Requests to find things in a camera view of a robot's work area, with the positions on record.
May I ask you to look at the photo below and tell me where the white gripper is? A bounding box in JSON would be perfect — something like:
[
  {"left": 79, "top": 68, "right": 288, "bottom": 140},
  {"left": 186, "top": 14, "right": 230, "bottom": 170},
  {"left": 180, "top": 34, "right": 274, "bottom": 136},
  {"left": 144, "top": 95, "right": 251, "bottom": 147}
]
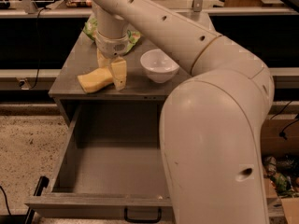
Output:
[{"left": 95, "top": 32, "right": 129, "bottom": 91}]

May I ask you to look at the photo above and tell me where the yellow sponge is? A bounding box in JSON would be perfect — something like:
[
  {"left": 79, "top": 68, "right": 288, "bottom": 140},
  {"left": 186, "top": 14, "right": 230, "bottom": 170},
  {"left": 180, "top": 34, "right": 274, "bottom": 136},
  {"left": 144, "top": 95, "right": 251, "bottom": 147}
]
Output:
[{"left": 78, "top": 67, "right": 113, "bottom": 93}]

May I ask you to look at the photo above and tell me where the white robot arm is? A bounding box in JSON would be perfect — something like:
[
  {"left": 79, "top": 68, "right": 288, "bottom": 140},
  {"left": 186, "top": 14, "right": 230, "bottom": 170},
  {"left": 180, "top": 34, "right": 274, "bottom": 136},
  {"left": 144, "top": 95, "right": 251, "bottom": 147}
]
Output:
[{"left": 93, "top": 0, "right": 274, "bottom": 224}]

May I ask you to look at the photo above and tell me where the grey drawer cabinet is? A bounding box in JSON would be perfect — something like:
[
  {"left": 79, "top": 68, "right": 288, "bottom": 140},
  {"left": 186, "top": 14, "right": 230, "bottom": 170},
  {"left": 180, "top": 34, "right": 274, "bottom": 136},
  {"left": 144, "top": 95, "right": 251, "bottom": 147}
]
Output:
[{"left": 50, "top": 27, "right": 189, "bottom": 123}]

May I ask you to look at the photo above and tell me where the open grey top drawer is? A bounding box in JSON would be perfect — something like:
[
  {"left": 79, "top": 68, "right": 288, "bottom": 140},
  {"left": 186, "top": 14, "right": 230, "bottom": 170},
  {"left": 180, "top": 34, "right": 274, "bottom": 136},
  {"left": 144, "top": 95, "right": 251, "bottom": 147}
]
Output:
[{"left": 26, "top": 102, "right": 174, "bottom": 224}]

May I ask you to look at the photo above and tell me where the green chip bag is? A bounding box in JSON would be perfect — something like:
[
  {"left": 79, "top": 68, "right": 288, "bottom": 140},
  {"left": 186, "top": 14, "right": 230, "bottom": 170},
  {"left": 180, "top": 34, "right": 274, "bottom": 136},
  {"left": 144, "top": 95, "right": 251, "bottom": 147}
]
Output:
[{"left": 83, "top": 17, "right": 141, "bottom": 52}]

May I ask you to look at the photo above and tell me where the white bowl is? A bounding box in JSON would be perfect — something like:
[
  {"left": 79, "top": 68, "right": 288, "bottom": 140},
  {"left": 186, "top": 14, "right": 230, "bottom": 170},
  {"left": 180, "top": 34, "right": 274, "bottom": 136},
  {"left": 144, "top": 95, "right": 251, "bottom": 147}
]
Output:
[{"left": 140, "top": 49, "right": 179, "bottom": 83}]

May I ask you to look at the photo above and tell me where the cardboard box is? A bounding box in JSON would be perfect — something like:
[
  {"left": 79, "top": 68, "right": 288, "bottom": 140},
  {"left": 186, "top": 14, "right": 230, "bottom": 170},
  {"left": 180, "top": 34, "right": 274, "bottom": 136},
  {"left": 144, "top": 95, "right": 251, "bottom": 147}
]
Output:
[{"left": 261, "top": 119, "right": 299, "bottom": 224}]

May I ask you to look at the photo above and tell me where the black cable left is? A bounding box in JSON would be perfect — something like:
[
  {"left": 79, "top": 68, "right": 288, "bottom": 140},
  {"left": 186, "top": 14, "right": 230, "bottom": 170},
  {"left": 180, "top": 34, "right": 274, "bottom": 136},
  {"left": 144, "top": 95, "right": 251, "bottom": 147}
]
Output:
[{"left": 30, "top": 7, "right": 48, "bottom": 91}]

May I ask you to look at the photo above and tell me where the black cable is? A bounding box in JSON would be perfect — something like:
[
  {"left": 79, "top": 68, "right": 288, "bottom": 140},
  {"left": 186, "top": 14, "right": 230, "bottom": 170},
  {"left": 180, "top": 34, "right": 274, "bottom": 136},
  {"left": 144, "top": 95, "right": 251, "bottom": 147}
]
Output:
[
  {"left": 30, "top": 7, "right": 48, "bottom": 91},
  {"left": 269, "top": 100, "right": 299, "bottom": 141}
]

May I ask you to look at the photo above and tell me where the black drawer handle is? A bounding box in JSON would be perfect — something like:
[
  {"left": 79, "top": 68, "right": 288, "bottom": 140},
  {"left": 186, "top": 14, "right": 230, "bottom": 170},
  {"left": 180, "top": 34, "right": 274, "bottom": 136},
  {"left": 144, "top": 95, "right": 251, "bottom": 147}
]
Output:
[{"left": 123, "top": 207, "right": 162, "bottom": 224}]

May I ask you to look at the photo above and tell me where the black cable right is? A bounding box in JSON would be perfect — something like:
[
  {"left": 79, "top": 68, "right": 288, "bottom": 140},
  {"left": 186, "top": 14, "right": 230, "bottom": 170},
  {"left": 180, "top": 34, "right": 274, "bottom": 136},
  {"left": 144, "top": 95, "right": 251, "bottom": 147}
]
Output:
[{"left": 269, "top": 100, "right": 299, "bottom": 141}]

